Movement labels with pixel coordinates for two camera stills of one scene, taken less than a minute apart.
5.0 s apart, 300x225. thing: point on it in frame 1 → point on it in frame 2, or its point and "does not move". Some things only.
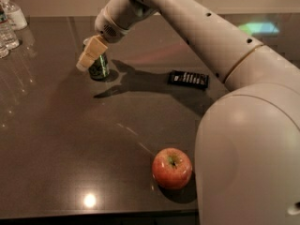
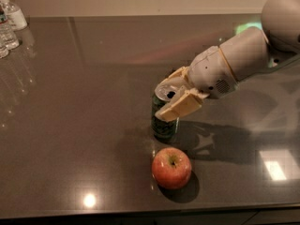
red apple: [172, 168] does not move
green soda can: [99, 70] → [162, 129]
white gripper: [105, 27] → [208, 71]
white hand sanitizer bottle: [14, 12] does not move
